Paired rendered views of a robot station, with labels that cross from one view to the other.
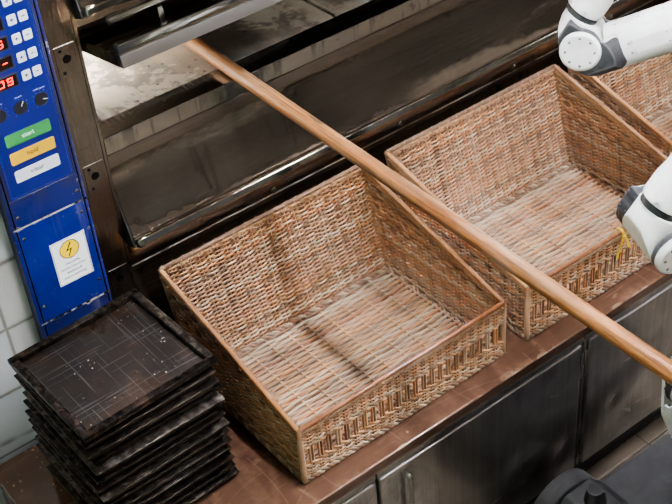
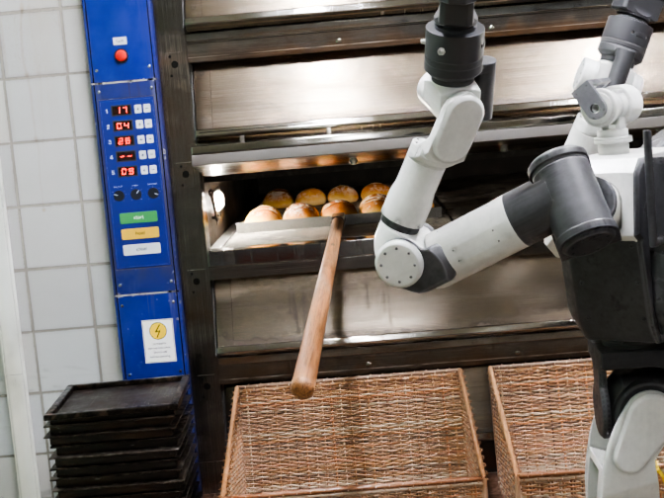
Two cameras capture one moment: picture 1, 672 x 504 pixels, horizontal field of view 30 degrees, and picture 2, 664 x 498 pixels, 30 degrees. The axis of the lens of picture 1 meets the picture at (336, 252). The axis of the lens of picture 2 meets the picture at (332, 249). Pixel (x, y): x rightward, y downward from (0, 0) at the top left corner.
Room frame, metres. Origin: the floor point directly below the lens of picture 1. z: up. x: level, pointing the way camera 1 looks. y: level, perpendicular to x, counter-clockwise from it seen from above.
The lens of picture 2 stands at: (-0.18, -1.55, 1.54)
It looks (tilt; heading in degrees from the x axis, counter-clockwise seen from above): 7 degrees down; 36
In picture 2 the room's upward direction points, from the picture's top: 5 degrees counter-clockwise
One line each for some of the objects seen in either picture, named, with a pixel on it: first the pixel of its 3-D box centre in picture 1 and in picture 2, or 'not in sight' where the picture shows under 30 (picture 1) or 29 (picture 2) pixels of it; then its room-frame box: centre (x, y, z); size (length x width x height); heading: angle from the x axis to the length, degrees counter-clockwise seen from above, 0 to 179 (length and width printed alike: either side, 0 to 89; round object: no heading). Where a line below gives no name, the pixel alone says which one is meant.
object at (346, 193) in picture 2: not in sight; (342, 194); (3.02, 0.72, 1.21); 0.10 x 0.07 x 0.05; 124
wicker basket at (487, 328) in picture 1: (335, 311); (353, 459); (1.99, 0.01, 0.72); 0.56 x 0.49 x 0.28; 125
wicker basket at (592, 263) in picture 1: (541, 193); (625, 439); (2.33, -0.49, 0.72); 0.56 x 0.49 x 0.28; 124
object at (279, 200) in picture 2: not in sight; (277, 199); (2.91, 0.89, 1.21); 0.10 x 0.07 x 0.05; 126
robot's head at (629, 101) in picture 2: not in sight; (613, 112); (1.77, -0.73, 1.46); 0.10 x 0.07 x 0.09; 179
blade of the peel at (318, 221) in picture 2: not in sight; (340, 212); (2.63, 0.45, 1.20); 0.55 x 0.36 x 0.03; 124
